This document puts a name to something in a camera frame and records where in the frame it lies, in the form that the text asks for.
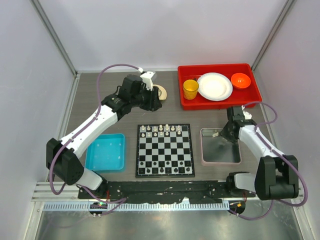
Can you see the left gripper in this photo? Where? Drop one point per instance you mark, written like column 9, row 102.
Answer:
column 154, row 103

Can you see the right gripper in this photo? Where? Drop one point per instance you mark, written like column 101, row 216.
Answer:
column 225, row 134

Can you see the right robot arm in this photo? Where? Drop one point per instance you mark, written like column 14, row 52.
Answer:
column 276, row 177

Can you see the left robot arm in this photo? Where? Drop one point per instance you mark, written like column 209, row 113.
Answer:
column 63, row 156

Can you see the black white chess board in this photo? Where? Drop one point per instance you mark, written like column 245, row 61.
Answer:
column 164, row 148

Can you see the beige saucer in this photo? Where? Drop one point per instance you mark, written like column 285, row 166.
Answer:
column 162, row 93

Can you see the silver metal tray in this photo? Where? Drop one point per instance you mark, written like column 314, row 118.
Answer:
column 217, row 150

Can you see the yellow plastic cup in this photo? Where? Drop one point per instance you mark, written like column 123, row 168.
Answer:
column 190, row 89

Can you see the white paper plate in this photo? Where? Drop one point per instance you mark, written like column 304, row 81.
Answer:
column 214, row 86

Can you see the orange plastic bowl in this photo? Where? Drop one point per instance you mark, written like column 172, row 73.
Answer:
column 240, row 81

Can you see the red plastic bin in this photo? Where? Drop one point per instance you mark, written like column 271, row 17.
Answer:
column 237, row 98

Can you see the blue plastic tray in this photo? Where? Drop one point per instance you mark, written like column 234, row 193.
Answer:
column 107, row 153

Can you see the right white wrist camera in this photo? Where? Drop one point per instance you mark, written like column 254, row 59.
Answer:
column 247, row 115

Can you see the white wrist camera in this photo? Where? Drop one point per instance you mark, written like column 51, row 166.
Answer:
column 147, row 78
column 247, row 115

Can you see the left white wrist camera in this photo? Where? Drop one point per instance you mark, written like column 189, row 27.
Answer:
column 147, row 78

